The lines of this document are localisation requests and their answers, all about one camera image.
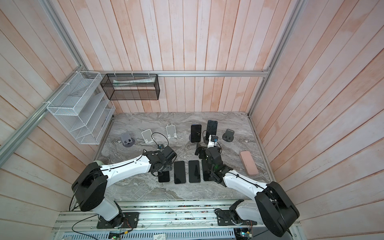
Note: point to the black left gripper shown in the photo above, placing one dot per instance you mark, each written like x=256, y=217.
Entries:
x=168, y=167

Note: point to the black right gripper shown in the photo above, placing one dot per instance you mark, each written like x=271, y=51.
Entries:
x=204, y=150

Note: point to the purple phone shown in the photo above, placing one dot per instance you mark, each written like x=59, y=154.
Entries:
x=179, y=172

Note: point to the dark phone front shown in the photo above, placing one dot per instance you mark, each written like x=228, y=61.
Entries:
x=194, y=171

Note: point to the dark phone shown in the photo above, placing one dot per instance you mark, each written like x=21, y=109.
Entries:
x=211, y=128
x=194, y=171

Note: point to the grey round stand front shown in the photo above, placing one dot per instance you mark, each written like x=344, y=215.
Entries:
x=127, y=140

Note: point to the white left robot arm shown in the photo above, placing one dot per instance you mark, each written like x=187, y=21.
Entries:
x=90, y=186

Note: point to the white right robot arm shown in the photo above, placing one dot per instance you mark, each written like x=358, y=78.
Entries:
x=271, y=204

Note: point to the white stand far-left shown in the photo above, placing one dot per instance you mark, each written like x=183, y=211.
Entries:
x=147, y=136

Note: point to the white stand of purple phone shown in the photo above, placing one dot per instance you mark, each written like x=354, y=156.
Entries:
x=171, y=131

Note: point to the pink phone case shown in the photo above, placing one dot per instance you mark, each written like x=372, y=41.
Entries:
x=249, y=163

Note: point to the white cylinder object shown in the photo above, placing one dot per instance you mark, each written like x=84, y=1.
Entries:
x=99, y=163

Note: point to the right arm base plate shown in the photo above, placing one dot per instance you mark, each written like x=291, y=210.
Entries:
x=230, y=218

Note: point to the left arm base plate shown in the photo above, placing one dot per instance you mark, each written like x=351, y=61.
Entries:
x=123, y=220

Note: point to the black wire mesh basket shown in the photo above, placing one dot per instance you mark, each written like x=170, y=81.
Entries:
x=119, y=87

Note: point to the white wire mesh shelf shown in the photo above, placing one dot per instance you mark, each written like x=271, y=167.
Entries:
x=83, y=110

